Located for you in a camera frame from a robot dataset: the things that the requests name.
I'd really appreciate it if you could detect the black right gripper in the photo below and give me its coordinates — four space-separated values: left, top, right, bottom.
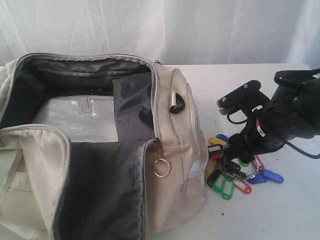
224 109 288 164

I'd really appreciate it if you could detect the bunch of coloured key tags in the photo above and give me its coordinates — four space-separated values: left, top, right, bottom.
205 134 285 200

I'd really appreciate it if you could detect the cream duffel bag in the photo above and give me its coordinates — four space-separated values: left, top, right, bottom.
0 53 208 240

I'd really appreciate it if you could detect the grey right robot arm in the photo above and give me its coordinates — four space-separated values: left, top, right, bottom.
217 69 320 163

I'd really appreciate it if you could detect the clear plastic packet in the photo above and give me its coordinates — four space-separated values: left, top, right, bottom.
33 95 118 143

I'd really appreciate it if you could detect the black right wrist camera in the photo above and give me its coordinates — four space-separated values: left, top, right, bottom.
216 80 270 118

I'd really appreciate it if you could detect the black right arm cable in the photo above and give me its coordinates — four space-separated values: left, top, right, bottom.
226 68 320 160

